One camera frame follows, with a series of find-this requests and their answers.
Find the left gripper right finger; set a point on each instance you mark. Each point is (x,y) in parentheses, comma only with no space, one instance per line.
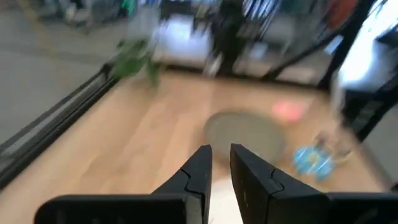
(255,186)

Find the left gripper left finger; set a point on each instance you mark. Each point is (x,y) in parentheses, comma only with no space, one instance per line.
(196,174)

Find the grey round plate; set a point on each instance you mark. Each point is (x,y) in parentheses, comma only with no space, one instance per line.
(245,130)

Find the large blue frosted donut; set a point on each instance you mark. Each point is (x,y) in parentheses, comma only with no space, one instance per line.
(312,163)

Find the large pink frosted donut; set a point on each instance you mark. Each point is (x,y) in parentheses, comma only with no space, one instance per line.
(289,110)

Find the large chocolate frosted donut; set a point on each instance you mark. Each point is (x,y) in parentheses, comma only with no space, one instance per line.
(334,146)

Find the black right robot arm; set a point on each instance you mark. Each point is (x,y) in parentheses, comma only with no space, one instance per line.
(230,18)

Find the white round plate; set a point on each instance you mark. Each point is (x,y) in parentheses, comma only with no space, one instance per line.
(224,202)

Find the green potted plant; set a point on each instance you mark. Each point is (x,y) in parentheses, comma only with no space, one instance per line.
(130,62)

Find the black aluminium frame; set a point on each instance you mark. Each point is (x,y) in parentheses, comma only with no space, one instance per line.
(62,124)

